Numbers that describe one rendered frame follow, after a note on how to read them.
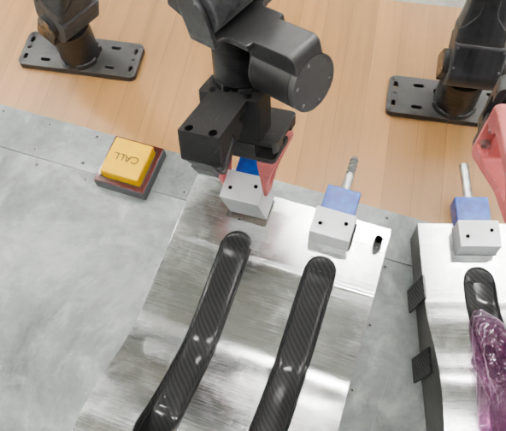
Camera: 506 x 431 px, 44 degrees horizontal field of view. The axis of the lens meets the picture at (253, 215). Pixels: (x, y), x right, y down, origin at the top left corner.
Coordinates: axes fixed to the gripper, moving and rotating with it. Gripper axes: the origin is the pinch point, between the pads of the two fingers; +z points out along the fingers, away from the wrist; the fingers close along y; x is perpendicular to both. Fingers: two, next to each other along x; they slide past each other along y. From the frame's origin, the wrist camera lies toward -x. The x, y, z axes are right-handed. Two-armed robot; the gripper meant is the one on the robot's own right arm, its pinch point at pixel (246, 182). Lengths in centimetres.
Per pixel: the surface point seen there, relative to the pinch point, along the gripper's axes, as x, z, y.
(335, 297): -5.2, 9.9, 13.0
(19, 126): 8.5, 7.0, -42.3
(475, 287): 4.2, 12.4, 28.5
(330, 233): -0.3, 4.5, 10.7
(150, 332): -16.4, 11.6, -6.2
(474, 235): 8.0, 7.3, 26.9
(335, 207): 3.9, 4.3, 10.1
